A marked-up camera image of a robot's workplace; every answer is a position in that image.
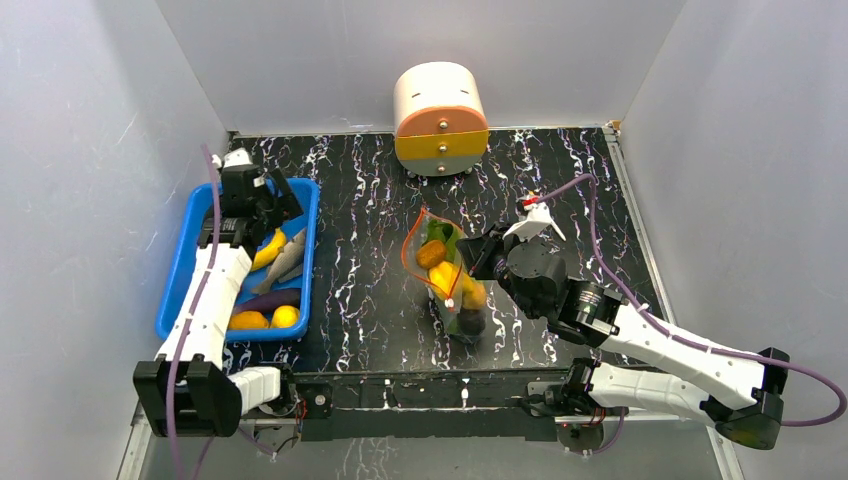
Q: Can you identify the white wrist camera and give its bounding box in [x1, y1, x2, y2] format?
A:
[504, 194, 553, 241]
[211, 148, 265, 187]

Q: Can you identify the yellow-tipped white pen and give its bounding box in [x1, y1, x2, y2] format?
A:
[550, 220, 567, 242]

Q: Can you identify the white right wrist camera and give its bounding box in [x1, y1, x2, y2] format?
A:
[504, 194, 553, 241]

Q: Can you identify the orange-yellow toy fruit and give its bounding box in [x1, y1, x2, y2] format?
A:
[462, 276, 487, 311]

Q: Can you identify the purple toy eggplant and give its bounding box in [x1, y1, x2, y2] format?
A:
[232, 288, 301, 315]

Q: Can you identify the green leafy vegetable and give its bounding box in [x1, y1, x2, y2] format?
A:
[426, 219, 464, 262]

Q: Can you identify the yellow toy lemon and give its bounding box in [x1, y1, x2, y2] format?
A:
[270, 305, 300, 329]

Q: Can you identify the round three-drawer mini cabinet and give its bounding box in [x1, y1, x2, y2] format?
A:
[393, 61, 489, 177]

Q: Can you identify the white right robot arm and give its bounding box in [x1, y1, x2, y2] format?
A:
[456, 225, 790, 450]

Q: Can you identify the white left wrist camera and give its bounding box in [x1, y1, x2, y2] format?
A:
[211, 148, 265, 187]

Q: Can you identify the clear red-zipper zip bag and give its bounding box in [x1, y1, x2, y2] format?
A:
[401, 208, 487, 344]

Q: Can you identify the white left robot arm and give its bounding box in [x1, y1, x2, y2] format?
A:
[133, 163, 320, 438]

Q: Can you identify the grey toy fish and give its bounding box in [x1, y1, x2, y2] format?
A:
[251, 228, 307, 295]

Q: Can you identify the dark purple toy fruit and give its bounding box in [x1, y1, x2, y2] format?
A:
[456, 309, 487, 343]

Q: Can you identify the yellow toy banana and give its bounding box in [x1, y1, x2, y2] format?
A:
[251, 228, 287, 272]

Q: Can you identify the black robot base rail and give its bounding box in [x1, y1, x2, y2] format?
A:
[285, 368, 599, 441]

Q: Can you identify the blue plastic bin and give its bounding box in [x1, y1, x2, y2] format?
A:
[154, 178, 320, 343]

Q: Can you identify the yellow-orange toy walnut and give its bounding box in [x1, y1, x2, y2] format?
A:
[227, 311, 269, 331]

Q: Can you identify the yellow toy bell pepper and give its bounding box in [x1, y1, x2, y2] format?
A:
[428, 261, 461, 300]

